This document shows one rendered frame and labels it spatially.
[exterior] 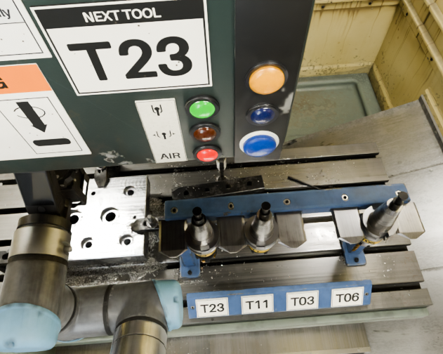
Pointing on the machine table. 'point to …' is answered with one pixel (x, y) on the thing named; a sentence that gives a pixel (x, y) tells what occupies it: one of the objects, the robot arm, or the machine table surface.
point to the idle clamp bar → (217, 189)
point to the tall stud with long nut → (221, 168)
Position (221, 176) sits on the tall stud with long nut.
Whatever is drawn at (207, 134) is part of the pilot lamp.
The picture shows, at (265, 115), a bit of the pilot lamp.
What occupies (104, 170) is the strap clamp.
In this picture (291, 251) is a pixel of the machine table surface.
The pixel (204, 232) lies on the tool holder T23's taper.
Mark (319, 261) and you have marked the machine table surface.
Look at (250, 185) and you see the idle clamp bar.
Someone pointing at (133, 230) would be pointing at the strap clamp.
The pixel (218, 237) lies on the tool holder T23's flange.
